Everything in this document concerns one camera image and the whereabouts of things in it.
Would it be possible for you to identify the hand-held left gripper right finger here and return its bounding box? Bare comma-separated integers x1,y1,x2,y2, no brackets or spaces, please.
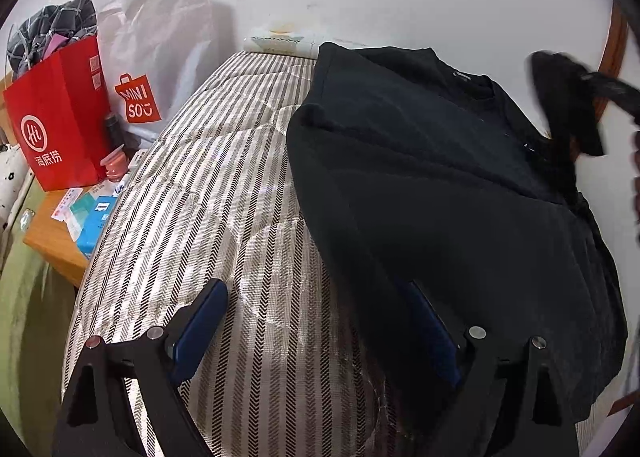
400,279,582,457

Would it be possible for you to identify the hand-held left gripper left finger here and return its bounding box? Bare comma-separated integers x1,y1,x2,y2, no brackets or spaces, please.
52,278,231,457

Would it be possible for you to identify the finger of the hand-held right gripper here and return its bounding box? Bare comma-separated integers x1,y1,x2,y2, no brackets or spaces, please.
580,68,640,114

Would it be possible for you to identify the black t-shirt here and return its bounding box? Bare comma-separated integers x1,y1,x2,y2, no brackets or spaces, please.
287,42,629,438

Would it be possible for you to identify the striped quilted mattress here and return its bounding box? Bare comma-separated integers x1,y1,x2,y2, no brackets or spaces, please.
60,50,601,457

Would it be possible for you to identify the teal and white box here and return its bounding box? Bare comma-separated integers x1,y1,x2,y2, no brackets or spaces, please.
69,193,117,259

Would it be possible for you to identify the wooden nightstand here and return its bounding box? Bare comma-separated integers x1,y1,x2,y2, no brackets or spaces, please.
22,176,132,289

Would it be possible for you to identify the white and red card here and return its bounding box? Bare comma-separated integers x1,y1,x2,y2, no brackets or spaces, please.
50,187,87,224

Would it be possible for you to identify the pink bottle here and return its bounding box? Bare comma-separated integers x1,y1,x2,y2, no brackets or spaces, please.
100,146,129,184

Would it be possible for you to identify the black bottle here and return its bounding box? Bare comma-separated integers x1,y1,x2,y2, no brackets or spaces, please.
103,112,124,148

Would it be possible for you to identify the red paper bag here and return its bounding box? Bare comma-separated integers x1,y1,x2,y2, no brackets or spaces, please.
2,33,112,192

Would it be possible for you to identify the white plastic bag red logo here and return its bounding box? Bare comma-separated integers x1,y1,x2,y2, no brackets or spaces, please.
95,0,236,138

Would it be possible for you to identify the white patterned pillow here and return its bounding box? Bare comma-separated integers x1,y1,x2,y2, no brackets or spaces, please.
242,22,321,61

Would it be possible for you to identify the dark plaid cloth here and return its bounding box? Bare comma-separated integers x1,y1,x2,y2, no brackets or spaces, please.
6,0,97,80

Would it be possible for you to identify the wooden door frame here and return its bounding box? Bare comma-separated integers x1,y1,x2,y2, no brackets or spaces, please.
596,2,629,88

